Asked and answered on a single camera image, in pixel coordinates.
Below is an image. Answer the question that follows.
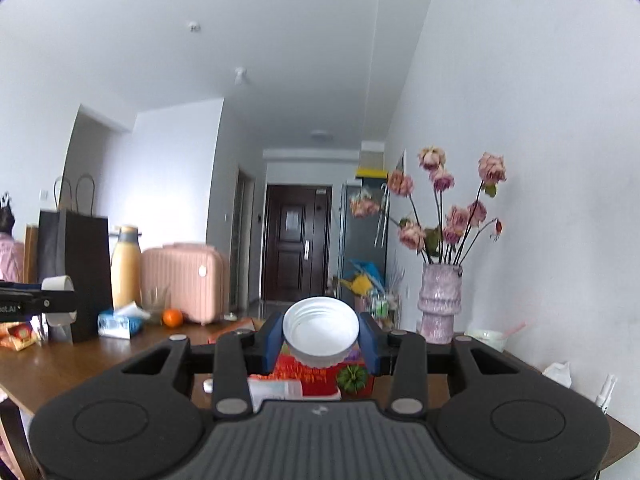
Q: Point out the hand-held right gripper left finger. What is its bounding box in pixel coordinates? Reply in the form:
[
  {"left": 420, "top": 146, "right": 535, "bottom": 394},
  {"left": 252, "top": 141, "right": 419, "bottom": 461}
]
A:
[{"left": 117, "top": 312, "right": 290, "bottom": 421}]

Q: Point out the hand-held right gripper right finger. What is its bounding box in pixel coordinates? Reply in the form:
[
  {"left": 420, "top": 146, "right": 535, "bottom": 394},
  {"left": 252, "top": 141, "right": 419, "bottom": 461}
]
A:
[{"left": 356, "top": 312, "right": 523, "bottom": 420}]

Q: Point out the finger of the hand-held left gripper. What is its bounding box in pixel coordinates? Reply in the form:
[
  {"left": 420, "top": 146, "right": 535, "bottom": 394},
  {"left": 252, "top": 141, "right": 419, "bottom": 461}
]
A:
[{"left": 22, "top": 290, "right": 79, "bottom": 315}]

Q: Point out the white translucent plastic bottle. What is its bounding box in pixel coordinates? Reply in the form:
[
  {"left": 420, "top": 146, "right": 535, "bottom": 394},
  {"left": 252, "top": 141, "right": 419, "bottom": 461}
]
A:
[{"left": 247, "top": 379, "right": 304, "bottom": 413}]

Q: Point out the red cardboard box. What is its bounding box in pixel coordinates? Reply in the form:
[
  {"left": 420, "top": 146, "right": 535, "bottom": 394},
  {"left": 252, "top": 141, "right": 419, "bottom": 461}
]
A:
[{"left": 207, "top": 316, "right": 376, "bottom": 400}]

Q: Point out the black paper bag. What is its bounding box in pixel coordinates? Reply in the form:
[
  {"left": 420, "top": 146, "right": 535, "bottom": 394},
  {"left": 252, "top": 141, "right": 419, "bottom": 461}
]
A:
[{"left": 37, "top": 174, "right": 113, "bottom": 345}]

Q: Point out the yellow plastic object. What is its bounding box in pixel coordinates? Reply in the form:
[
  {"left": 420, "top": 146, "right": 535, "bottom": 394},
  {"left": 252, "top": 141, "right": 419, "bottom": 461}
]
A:
[{"left": 339, "top": 272, "right": 373, "bottom": 297}]

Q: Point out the blue tissue pack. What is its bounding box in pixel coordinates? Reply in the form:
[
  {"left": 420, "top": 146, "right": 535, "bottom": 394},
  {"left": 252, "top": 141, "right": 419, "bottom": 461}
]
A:
[{"left": 97, "top": 301, "right": 151, "bottom": 339}]

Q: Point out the dark brown entrance door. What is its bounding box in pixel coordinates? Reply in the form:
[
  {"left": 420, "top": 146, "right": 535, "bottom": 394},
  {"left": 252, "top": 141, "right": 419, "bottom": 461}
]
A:
[{"left": 262, "top": 184, "right": 333, "bottom": 306}]

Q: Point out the pink ceramic vase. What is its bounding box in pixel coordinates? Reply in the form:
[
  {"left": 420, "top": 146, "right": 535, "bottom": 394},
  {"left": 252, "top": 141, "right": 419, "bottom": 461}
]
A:
[{"left": 417, "top": 262, "right": 463, "bottom": 345}]

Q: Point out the yellow thermos bottle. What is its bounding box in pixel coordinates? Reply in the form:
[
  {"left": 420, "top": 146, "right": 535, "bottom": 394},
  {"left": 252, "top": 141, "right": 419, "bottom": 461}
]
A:
[{"left": 110, "top": 225, "right": 142, "bottom": 311}]

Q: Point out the grey refrigerator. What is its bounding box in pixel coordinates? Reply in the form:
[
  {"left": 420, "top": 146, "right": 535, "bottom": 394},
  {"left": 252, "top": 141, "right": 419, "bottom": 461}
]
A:
[{"left": 340, "top": 182, "right": 388, "bottom": 311}]

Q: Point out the glass cup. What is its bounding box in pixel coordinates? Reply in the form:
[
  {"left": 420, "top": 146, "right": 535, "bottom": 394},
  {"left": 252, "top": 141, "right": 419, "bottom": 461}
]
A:
[{"left": 142, "top": 285, "right": 172, "bottom": 318}]

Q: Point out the grey side door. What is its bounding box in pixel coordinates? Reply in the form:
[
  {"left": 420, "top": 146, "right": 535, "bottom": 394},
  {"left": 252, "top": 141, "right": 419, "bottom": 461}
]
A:
[{"left": 230, "top": 170, "right": 256, "bottom": 318}]

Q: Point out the pink suitcase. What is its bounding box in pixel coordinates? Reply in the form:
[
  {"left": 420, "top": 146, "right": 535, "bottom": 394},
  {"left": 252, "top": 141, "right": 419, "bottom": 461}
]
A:
[{"left": 140, "top": 243, "right": 226, "bottom": 324}]

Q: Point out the pale green bowl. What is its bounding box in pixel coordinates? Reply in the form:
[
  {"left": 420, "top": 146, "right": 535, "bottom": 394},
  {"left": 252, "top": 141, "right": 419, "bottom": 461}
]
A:
[{"left": 464, "top": 329, "right": 511, "bottom": 353}]

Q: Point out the crumpled white tissue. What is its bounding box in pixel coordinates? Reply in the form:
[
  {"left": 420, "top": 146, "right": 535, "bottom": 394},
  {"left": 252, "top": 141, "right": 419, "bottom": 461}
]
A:
[{"left": 542, "top": 361, "right": 573, "bottom": 388}]

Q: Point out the bunch of dried pink roses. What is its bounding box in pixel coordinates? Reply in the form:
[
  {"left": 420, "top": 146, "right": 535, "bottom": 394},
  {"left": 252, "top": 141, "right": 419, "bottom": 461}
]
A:
[{"left": 349, "top": 146, "right": 507, "bottom": 267}]

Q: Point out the small white spray bottle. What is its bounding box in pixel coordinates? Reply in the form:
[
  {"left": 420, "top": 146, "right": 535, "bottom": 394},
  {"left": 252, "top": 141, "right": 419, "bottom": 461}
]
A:
[{"left": 595, "top": 374, "right": 618, "bottom": 413}]

